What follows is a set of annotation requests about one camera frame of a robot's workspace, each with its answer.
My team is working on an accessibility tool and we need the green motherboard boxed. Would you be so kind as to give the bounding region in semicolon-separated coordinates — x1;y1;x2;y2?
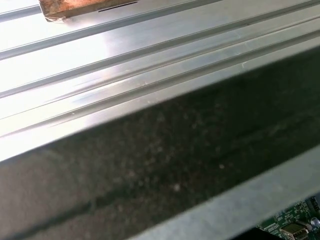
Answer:
256;191;320;240

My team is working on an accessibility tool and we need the internal USB port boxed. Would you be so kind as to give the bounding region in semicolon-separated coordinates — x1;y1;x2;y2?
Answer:
279;222;312;240

